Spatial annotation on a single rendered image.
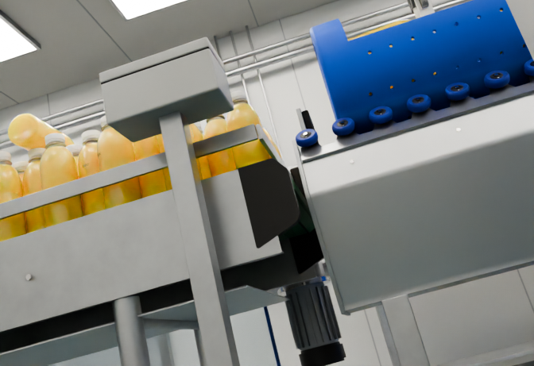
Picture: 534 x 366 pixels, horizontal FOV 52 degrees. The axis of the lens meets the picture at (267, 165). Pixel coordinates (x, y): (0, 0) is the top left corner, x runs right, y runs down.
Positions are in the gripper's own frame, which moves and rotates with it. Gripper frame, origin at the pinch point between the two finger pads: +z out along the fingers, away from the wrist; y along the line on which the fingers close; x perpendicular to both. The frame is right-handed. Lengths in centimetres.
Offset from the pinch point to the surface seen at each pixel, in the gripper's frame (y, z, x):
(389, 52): -13.8, 13.0, 12.0
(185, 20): 278, -220, 117
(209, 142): -21, 23, 49
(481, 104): -11.9, 27.9, -0.7
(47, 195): -21, 23, 82
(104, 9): 231, -220, 167
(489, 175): -12.3, 41.0, 2.7
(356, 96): -11.4, 18.6, 20.5
